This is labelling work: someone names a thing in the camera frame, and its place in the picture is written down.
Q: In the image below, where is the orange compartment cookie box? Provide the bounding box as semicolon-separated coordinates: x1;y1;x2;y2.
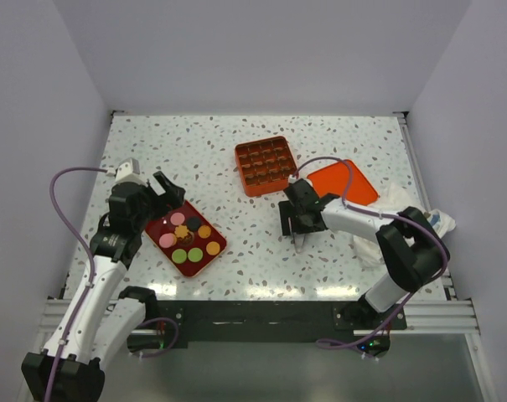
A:
235;136;297;197

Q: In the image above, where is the orange flower cookie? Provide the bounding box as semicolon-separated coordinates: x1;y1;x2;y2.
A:
174;224;189;239

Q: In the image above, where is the orange box lid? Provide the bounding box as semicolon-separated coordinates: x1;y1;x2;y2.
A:
307;160;380;206

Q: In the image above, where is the red cookie tray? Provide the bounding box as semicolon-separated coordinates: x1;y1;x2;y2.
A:
145;201;227;278

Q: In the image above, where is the orange cookie lower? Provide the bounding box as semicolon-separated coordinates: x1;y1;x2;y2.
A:
206;241;221;255

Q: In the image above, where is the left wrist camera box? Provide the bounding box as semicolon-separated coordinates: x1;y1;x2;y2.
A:
115;157;144;185

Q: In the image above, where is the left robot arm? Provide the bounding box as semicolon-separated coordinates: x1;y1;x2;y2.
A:
21;172;185;401

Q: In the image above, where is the orange cookie upper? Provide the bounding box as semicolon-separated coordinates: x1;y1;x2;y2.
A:
198;225;212;239

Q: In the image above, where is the white crumpled plastic bag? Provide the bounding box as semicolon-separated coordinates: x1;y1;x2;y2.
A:
352;180;457;269

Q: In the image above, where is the black cookie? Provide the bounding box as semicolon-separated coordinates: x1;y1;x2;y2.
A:
186;216;203;232

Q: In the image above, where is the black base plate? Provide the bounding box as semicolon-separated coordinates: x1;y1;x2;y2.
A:
127;300;407;356

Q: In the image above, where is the green cookie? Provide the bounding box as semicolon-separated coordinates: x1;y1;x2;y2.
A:
188;247;204;263
171;249;188;265

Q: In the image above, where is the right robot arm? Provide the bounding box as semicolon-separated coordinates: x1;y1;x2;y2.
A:
279;179;450;329

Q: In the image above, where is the pink cookie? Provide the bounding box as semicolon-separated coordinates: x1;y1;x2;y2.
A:
170;212;185;226
158;233;177;249

